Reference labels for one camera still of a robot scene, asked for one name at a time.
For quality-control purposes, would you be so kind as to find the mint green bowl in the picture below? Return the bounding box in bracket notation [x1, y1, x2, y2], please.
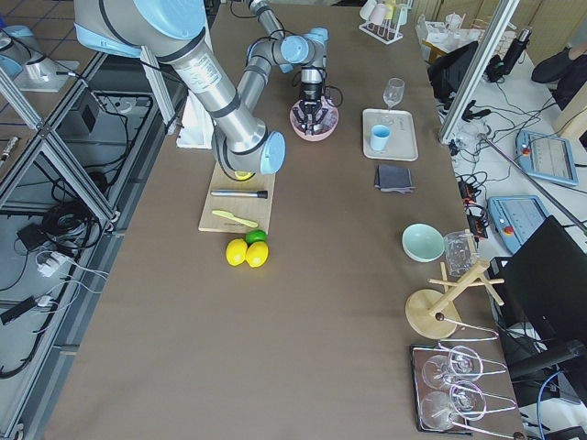
[402, 224, 445, 262]

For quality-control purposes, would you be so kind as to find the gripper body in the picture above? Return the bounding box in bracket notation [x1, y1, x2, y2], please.
[293, 82, 324, 120]

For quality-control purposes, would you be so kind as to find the yellow plastic knife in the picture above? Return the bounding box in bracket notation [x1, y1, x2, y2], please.
[212, 209, 259, 228]

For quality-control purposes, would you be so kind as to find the steel muddler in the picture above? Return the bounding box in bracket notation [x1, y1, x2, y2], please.
[209, 190, 269, 199]

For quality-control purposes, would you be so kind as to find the bamboo cutting board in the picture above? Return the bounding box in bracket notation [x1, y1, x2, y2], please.
[198, 164, 275, 234]

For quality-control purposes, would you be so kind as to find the upper lying wine glass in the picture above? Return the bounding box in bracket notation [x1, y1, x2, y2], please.
[421, 346, 507, 390]

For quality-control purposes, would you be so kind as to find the aluminium frame post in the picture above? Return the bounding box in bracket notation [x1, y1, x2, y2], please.
[438, 0, 519, 146]

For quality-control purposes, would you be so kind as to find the pink bowl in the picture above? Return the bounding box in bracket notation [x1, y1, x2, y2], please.
[289, 101, 339, 142]

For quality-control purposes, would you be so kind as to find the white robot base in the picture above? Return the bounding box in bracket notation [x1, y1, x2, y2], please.
[176, 91, 214, 150]

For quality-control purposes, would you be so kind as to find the pink cup on rack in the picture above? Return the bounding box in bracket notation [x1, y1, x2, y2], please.
[367, 2, 387, 26]

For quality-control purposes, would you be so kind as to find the teach pendant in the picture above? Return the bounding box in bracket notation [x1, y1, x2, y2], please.
[487, 195, 549, 254]
[515, 130, 579, 187]

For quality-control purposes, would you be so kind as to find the white cup rack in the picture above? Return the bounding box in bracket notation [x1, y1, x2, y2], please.
[359, 0, 413, 45]

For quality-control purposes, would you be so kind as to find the beige rabbit tray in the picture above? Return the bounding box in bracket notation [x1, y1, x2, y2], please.
[362, 108, 418, 161]

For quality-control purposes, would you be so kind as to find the left lemon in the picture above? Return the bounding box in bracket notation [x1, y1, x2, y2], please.
[225, 238, 249, 266]

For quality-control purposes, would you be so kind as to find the grey folded cloth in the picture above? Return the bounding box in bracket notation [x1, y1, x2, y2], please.
[374, 164, 415, 193]

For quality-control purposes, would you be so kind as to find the clear wine glass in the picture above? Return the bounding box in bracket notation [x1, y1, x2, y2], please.
[382, 78, 404, 126]

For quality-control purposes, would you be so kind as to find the clear glass mug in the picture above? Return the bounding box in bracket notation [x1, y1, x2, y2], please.
[444, 229, 478, 277]

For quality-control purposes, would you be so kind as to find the lower teach pendant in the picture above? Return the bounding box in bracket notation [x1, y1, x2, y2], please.
[487, 195, 549, 254]

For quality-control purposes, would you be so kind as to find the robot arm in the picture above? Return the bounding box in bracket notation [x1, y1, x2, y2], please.
[238, 1, 334, 138]
[74, 1, 286, 174]

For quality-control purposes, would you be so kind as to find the right lemon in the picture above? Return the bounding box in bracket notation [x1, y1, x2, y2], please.
[245, 241, 269, 268]

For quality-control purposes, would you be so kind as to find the steel ice scoop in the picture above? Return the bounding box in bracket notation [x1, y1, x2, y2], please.
[303, 113, 320, 137]

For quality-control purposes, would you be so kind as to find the black laptop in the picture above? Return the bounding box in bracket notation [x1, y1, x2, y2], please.
[489, 215, 586, 343]

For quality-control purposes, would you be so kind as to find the clear ice cubes pile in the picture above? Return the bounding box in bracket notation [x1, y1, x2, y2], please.
[290, 107, 338, 137]

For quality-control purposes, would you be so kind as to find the upper teach pendant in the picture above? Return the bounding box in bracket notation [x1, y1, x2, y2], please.
[515, 130, 579, 187]

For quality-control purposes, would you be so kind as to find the half lemon slice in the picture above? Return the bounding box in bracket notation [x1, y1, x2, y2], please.
[235, 171, 254, 182]

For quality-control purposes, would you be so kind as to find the metal mirror tray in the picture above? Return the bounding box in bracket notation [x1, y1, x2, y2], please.
[409, 345, 472, 437]

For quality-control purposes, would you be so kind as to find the wooden mug tree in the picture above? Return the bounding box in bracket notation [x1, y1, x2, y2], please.
[404, 259, 505, 341]

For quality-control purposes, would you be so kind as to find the lying wine glass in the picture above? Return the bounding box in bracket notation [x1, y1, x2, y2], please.
[421, 346, 507, 390]
[417, 380, 525, 439]

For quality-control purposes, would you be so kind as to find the lower lying wine glass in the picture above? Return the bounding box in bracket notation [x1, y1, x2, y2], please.
[417, 380, 525, 439]

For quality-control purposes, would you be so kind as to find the lime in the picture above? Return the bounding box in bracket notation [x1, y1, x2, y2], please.
[245, 229, 267, 245]

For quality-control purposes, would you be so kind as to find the blue cup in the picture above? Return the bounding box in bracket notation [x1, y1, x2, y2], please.
[370, 124, 391, 151]

